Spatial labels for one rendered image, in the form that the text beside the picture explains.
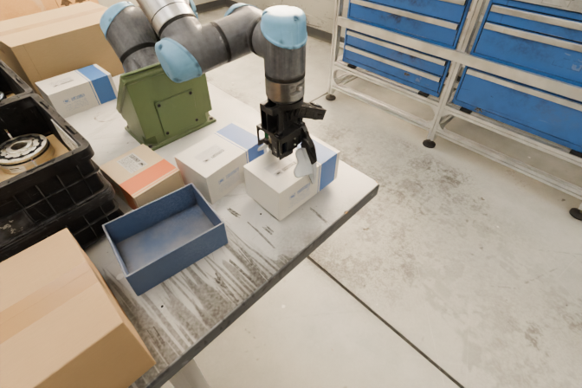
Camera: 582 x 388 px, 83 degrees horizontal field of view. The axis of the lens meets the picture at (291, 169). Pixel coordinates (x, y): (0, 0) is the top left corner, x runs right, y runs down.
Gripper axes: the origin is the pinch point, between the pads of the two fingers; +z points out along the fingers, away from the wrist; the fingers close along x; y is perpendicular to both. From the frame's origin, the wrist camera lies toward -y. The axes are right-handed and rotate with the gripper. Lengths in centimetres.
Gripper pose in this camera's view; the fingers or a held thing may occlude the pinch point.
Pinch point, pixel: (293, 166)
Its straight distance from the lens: 77.9
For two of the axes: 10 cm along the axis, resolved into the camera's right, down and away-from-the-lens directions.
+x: 7.0, 4.8, -5.3
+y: -7.1, 4.8, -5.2
